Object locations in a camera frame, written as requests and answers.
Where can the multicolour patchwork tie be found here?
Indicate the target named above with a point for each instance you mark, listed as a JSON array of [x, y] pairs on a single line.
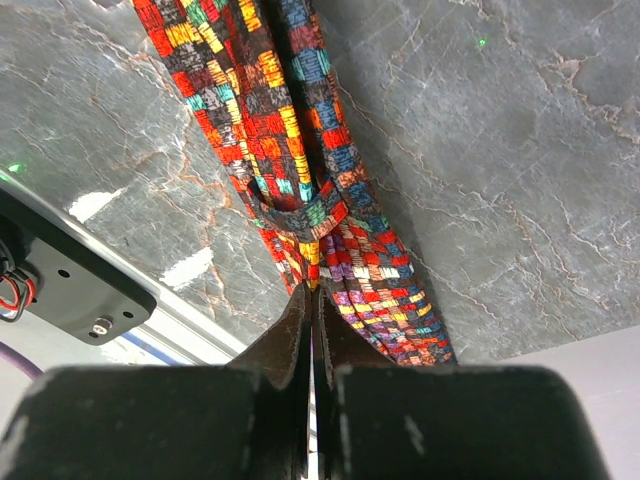
[[259, 81]]

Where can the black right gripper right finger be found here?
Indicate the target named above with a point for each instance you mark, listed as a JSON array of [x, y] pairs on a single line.
[[379, 420]]

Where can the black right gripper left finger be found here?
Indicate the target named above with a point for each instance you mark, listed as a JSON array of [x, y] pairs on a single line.
[[246, 419]]

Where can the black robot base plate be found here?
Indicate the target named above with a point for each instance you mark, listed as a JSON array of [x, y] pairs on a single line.
[[47, 272]]

